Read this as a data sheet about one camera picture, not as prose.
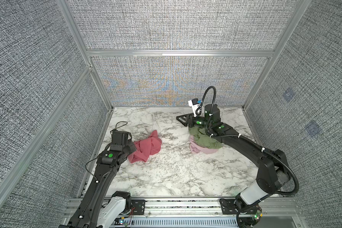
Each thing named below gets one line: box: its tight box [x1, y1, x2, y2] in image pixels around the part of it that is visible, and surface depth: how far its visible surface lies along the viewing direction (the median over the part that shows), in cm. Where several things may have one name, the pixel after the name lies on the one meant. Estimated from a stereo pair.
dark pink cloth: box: [128, 129, 162, 164], surface depth 92 cm
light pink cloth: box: [189, 135, 219, 155], surface depth 94 cm
